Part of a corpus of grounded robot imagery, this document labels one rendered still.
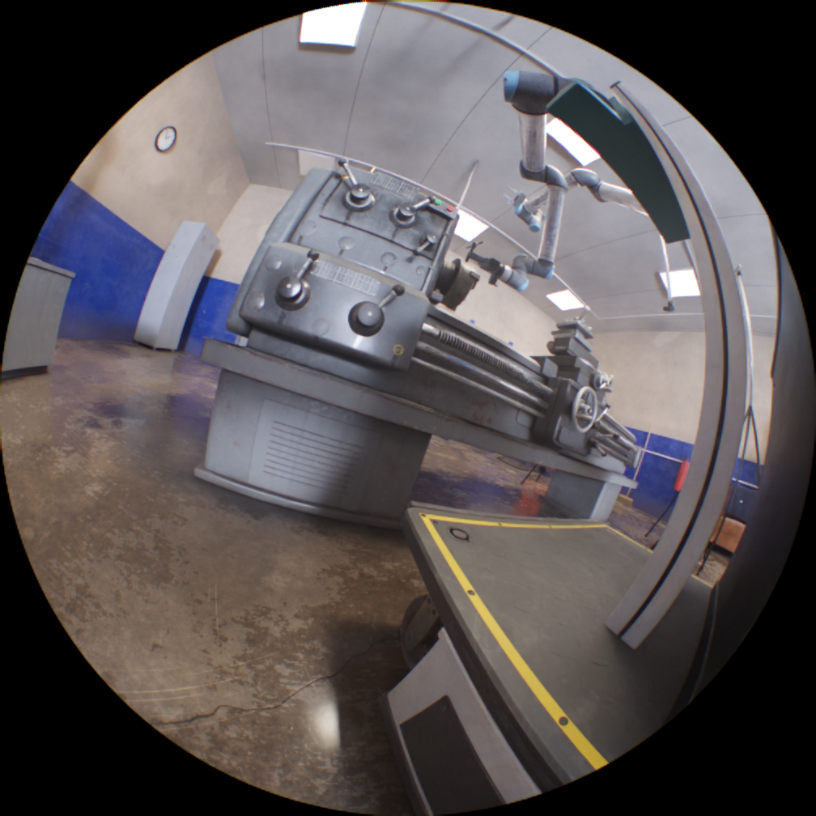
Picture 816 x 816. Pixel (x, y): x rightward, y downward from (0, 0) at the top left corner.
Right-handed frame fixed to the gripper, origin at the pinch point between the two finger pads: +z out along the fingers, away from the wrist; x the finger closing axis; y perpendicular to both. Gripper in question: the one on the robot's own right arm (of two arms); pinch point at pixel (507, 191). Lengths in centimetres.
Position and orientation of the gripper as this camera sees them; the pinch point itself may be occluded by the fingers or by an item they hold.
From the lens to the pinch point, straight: 202.5
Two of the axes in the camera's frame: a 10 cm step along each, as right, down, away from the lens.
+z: -9.0, -2.9, -3.3
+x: -4.4, 5.0, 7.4
